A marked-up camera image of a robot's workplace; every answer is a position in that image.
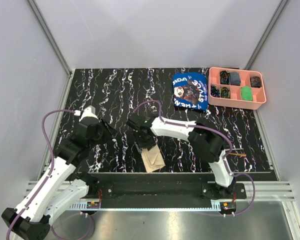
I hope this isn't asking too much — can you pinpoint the beige cloth napkin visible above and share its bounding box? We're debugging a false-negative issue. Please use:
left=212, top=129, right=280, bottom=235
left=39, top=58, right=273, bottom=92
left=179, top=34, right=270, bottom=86
left=141, top=145, right=166, bottom=173

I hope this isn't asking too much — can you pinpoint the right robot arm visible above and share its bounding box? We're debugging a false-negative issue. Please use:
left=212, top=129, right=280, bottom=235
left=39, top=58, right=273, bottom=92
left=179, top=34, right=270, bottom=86
left=127, top=113, right=235, bottom=199

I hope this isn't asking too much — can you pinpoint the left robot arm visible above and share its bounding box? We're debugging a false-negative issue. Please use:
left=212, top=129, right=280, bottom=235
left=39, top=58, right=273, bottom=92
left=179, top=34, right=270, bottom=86
left=1, top=116, right=117, bottom=240

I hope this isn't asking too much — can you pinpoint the black marble table mat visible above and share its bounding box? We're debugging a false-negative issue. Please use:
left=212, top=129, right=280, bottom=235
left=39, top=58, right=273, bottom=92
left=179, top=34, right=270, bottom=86
left=64, top=67, right=277, bottom=181

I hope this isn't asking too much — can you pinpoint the blue printed folded cloth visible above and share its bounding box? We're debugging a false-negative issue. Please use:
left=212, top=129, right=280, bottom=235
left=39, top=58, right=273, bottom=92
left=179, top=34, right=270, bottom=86
left=172, top=72, right=208, bottom=112

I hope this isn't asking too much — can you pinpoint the black patterned roll left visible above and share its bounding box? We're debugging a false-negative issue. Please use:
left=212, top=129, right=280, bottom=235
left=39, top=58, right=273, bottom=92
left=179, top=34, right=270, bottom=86
left=210, top=84, right=220, bottom=98

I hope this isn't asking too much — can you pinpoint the black yellow patterned roll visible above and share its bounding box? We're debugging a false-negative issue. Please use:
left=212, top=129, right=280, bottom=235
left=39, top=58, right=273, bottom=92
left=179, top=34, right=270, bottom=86
left=220, top=87, right=231, bottom=99

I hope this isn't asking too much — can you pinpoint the copper fork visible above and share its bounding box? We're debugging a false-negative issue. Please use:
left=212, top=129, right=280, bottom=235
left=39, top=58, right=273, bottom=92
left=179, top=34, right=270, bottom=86
left=230, top=153, right=247, bottom=157

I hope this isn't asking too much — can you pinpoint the pink divided organizer tray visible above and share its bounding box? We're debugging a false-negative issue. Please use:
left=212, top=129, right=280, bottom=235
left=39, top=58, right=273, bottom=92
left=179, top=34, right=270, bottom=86
left=207, top=67, right=267, bottom=110

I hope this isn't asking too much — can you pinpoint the black patterned roll top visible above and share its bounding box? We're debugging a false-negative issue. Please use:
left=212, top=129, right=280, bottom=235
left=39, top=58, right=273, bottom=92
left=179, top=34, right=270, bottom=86
left=219, top=70, right=230, bottom=85

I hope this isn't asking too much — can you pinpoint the blue-grey rolled cloth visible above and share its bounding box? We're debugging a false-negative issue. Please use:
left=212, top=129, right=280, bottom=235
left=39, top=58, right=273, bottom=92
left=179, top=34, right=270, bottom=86
left=229, top=71, right=241, bottom=86

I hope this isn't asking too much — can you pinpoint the green rolled cloth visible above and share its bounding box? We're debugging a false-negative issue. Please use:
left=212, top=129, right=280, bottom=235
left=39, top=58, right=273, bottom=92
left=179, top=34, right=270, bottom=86
left=240, top=86, right=253, bottom=102

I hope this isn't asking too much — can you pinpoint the dark brown rolled cloth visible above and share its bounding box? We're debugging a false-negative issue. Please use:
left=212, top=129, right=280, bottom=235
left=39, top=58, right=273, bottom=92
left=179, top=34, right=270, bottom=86
left=250, top=76, right=262, bottom=88

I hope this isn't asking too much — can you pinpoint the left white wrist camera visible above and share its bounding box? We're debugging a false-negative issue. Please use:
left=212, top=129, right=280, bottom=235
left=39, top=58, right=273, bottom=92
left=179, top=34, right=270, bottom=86
left=74, top=105, right=98, bottom=122

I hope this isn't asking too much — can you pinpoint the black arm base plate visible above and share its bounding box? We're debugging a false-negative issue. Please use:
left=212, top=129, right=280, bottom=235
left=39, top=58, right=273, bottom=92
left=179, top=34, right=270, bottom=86
left=84, top=173, right=247, bottom=211

